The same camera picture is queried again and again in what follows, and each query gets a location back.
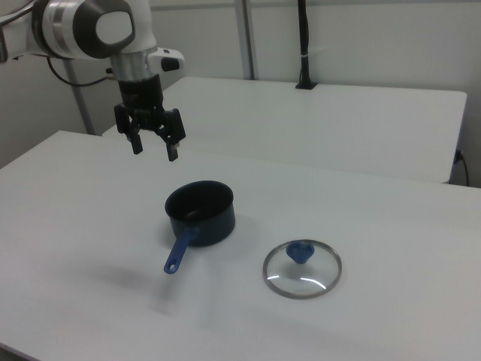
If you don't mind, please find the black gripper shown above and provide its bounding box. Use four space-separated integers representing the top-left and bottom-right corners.
113 74 187 163

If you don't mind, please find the glass lid with blue knob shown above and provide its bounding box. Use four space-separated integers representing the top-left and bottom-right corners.
262 238 343 301

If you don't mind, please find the dark blue saucepan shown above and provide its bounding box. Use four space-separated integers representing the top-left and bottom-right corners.
162 180 237 277

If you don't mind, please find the black pole with clamp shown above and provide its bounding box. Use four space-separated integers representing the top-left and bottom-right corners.
294 0 320 91

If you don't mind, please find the grey metal frame post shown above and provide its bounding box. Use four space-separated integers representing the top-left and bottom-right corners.
234 0 261 81
68 59 96 136

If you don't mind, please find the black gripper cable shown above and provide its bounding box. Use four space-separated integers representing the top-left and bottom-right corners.
46 55 116 87

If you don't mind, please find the black cable with plug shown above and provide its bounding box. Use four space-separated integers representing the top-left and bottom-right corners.
454 149 471 187

